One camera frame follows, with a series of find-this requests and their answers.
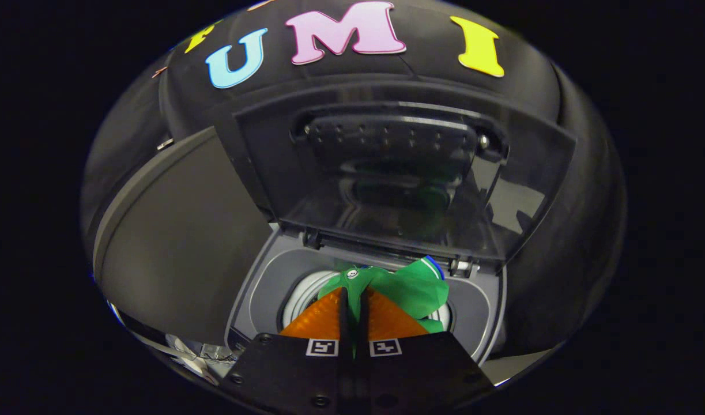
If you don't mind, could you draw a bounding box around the black backdrop cloth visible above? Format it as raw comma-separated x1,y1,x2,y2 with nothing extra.
80,0,628,358

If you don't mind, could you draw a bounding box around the green polo shirt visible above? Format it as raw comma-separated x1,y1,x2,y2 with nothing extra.
318,256,450,335

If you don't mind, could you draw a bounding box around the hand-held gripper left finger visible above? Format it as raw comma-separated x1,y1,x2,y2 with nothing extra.
223,287,353,414

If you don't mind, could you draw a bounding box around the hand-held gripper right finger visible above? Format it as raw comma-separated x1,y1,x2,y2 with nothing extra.
353,287,495,415

